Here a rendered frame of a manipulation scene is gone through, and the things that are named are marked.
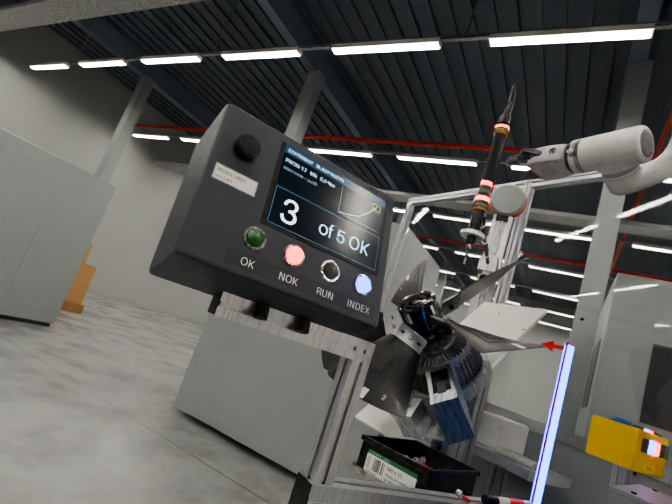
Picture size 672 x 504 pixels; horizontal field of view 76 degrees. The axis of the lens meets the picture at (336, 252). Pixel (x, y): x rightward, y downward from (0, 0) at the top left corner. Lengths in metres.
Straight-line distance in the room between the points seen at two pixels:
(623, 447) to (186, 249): 1.04
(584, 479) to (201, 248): 1.57
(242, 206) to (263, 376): 3.21
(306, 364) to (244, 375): 0.58
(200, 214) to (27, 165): 5.87
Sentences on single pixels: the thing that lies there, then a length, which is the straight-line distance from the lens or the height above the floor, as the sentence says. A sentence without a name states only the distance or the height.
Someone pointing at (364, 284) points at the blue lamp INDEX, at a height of 1.12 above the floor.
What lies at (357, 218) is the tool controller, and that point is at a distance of 0.55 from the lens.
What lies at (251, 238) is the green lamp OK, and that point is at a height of 1.11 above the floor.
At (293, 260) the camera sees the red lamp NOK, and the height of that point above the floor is 1.11.
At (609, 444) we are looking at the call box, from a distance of 1.23.
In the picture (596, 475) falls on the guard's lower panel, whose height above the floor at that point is 0.90.
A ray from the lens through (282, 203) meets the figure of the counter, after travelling 0.50.
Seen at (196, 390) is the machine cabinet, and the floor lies 0.25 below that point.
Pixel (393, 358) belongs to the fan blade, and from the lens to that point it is 1.18.
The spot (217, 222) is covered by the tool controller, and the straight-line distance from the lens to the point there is 0.46.
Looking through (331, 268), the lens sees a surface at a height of 1.12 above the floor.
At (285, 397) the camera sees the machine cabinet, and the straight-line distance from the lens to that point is 3.51.
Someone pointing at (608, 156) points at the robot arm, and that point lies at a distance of 1.17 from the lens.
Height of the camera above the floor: 1.04
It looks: 11 degrees up
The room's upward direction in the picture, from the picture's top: 19 degrees clockwise
